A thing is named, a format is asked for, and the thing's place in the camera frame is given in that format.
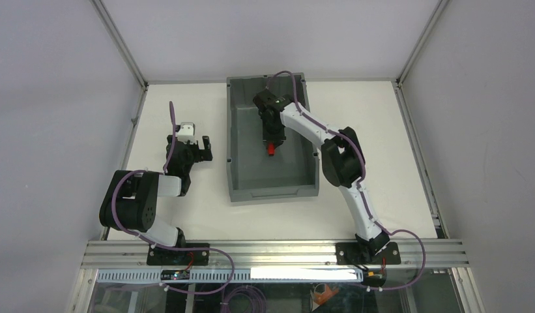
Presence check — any red handled screwdriver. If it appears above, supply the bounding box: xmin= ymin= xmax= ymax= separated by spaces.
xmin=267 ymin=142 xmax=276 ymax=157

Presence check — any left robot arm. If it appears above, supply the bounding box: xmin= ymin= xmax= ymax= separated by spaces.
xmin=99 ymin=135 xmax=213 ymax=249

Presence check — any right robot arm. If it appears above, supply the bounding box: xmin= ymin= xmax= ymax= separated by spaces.
xmin=253 ymin=89 xmax=390 ymax=262

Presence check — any grey plastic bin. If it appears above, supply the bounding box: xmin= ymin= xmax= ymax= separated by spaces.
xmin=226 ymin=72 xmax=319 ymax=202

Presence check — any orange object under table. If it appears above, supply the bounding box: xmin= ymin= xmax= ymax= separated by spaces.
xmin=311 ymin=283 xmax=340 ymax=306

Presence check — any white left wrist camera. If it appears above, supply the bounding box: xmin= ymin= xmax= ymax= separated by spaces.
xmin=176 ymin=122 xmax=196 ymax=145

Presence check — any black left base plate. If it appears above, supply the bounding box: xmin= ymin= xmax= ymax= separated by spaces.
xmin=146 ymin=243 xmax=210 ymax=266

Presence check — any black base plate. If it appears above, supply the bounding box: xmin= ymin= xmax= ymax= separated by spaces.
xmin=146 ymin=243 xmax=210 ymax=266
xmin=335 ymin=241 xmax=401 ymax=266

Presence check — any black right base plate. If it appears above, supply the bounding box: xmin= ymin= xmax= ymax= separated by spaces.
xmin=335 ymin=241 xmax=401 ymax=266

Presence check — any aluminium front rail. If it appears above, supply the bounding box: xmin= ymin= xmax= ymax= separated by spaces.
xmin=81 ymin=239 xmax=470 ymax=269

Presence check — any white slotted cable duct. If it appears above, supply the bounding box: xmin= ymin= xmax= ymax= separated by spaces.
xmin=96 ymin=267 xmax=363 ymax=284

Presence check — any coiled purple cable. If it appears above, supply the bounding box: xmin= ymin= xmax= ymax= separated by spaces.
xmin=220 ymin=284 xmax=268 ymax=313

